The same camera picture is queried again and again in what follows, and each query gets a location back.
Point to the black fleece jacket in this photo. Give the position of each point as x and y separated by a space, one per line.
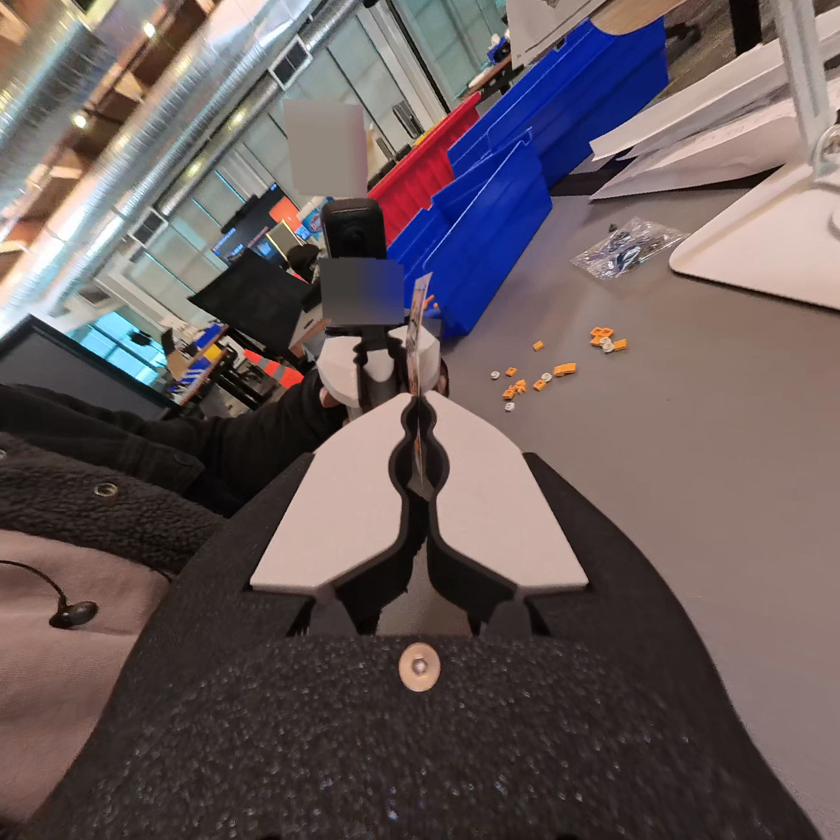
65 518

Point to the clear plastic parts bag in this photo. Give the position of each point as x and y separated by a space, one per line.
623 253

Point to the person's left forearm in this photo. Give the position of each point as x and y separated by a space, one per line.
262 446

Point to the wall display screen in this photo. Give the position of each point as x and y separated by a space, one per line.
253 226

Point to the pink hooded garment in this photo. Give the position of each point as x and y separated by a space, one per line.
59 689

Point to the red plastic bin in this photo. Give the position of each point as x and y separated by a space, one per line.
420 177

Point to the silver ventilation duct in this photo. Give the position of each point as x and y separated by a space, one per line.
216 138
59 72

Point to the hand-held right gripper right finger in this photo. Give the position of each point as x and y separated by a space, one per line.
505 518

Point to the black computer monitor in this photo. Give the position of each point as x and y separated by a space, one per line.
72 374
256 302

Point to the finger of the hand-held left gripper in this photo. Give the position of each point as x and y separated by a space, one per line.
338 377
426 358

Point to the lego instruction booklet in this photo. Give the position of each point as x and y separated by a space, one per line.
418 315

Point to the group of orange lego pieces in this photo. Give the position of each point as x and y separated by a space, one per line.
564 369

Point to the blue plastic bin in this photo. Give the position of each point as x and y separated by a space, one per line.
485 249
590 98

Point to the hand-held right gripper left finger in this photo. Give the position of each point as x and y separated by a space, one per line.
341 505

